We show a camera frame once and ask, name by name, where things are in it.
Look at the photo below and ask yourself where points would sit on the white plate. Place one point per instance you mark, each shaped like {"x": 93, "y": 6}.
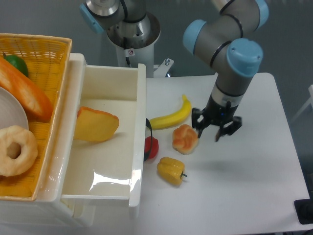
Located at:
{"x": 11, "y": 111}

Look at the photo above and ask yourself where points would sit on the beige doughnut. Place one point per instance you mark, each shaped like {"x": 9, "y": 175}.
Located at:
{"x": 29, "y": 150}

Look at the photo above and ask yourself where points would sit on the white drawer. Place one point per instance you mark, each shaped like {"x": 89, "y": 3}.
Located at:
{"x": 107, "y": 152}

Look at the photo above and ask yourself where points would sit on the white drawer cabinet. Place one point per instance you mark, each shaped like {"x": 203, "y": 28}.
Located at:
{"x": 49, "y": 208}

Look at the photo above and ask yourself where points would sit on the orange baguette bread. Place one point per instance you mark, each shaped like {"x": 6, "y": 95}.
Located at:
{"x": 34, "y": 101}

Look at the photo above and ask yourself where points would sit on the yellow banana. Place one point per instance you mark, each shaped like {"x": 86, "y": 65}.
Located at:
{"x": 173, "y": 119}

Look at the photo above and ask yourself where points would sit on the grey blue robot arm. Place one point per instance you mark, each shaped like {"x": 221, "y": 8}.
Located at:
{"x": 222, "y": 45}

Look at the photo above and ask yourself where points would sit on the red toy pepper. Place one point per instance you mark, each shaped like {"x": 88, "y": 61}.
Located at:
{"x": 151, "y": 148}

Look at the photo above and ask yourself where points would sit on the green toy fruit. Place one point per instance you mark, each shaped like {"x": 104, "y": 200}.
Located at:
{"x": 18, "y": 63}

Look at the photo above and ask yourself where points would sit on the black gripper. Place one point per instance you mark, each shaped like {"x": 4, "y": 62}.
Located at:
{"x": 215, "y": 114}

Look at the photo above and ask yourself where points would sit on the black device at edge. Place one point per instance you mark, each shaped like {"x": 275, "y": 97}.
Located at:
{"x": 304, "y": 210}

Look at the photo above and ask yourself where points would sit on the yellow toy pepper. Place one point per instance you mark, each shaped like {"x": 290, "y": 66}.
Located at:
{"x": 171, "y": 170}

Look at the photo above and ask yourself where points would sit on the yellow woven basket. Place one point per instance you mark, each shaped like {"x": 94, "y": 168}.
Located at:
{"x": 46, "y": 58}

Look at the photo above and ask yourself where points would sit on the orange bread slice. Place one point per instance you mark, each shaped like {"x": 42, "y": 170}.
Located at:
{"x": 95, "y": 125}

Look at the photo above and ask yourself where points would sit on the knotted bread roll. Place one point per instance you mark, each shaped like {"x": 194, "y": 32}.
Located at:
{"x": 184, "y": 139}

